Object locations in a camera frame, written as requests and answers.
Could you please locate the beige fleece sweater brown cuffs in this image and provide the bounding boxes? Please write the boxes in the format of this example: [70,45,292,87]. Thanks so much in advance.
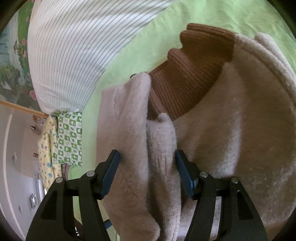
[97,24,295,240]

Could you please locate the yellow patterned cloth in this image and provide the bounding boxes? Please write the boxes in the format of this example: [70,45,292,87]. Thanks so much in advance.
[38,115,62,191]

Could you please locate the green white patterned cloth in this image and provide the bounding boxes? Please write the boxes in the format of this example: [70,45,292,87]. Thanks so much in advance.
[52,112,82,167]

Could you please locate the gold framed landscape painting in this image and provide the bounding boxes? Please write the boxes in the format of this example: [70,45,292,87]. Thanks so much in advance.
[1,1,47,118]

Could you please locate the white striped pillow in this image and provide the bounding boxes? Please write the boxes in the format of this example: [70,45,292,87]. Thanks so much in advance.
[28,0,171,114]

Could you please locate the light green bed sheet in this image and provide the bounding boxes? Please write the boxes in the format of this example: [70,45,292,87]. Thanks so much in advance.
[67,0,296,241]

